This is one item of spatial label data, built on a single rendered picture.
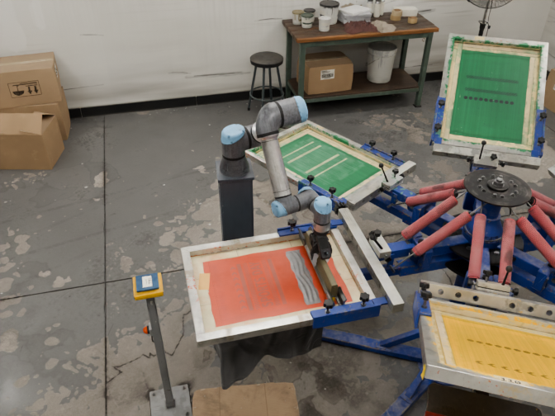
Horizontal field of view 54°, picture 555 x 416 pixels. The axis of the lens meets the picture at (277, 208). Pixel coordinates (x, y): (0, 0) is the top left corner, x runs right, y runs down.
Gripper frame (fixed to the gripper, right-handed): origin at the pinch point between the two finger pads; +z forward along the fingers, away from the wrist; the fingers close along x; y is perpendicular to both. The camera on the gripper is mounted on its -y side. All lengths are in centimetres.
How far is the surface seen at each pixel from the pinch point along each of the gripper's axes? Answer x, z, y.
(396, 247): -37.4, -3.3, -0.6
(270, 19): -70, 12, 380
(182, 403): 72, 100, 11
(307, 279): 7.0, 4.6, -3.3
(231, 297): 42.8, 5.2, -5.4
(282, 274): 17.0, 5.2, 3.2
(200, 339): 60, 2, -28
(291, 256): 9.7, 4.7, 13.7
